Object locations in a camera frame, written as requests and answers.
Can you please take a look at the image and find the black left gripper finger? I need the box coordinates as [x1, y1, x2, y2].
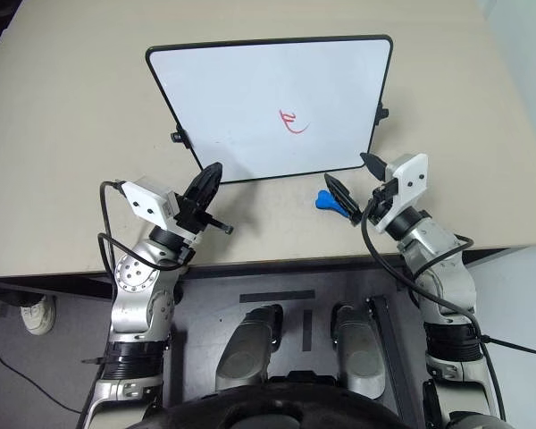
[195, 163, 224, 208]
[182, 163, 219, 205]

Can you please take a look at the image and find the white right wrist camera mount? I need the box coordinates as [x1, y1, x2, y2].
[374, 153, 431, 234]

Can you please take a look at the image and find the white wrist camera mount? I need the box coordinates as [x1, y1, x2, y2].
[119, 177, 180, 225]
[374, 153, 431, 234]

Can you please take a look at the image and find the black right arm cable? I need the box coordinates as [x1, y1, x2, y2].
[359, 194, 508, 424]

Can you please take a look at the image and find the dark grey floor platform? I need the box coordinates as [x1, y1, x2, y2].
[163, 261, 435, 429]

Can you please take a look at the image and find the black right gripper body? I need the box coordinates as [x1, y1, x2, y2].
[365, 177, 402, 224]

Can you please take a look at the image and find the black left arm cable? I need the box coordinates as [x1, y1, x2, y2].
[96, 179, 193, 272]

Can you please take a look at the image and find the white board with black frame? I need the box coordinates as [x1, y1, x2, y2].
[145, 34, 395, 185]

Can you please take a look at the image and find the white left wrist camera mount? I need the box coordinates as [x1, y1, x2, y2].
[119, 177, 180, 225]

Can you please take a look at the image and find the black rounded robot torso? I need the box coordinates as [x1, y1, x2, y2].
[138, 369, 412, 429]

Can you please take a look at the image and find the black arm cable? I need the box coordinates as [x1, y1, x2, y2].
[96, 179, 193, 272]
[359, 194, 508, 424]

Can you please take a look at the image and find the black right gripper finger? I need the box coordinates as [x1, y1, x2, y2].
[323, 172, 364, 226]
[359, 152, 389, 181]

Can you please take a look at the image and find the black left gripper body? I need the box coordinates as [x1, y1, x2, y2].
[172, 191, 234, 248]

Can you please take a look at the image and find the white sneaker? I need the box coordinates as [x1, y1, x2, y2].
[19, 296, 56, 336]

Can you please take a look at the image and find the thin black floor cable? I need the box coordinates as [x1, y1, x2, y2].
[0, 303, 87, 413]

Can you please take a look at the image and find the silver robot leg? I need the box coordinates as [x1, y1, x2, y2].
[331, 303, 388, 401]
[214, 303, 285, 395]

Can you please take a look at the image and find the silver left robot leg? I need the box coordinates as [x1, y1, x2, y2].
[214, 303, 285, 395]

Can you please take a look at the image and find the black cable tie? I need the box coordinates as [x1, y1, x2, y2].
[476, 333, 536, 357]

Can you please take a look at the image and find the blue whiteboard eraser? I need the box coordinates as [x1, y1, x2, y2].
[313, 189, 355, 219]

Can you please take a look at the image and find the silver right robot leg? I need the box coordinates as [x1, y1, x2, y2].
[331, 303, 388, 401]

